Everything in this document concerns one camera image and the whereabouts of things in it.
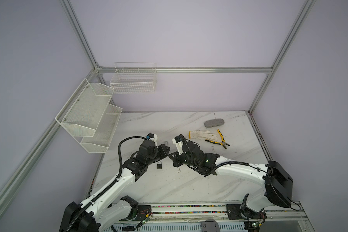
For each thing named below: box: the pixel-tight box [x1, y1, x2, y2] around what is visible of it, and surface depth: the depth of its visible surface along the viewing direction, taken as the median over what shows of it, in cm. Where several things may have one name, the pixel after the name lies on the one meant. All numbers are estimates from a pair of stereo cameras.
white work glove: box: [188, 130, 218, 142], surface depth 106 cm
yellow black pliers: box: [204, 129, 231, 150], surface depth 103 cm
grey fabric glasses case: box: [203, 118, 225, 128], surface depth 112 cm
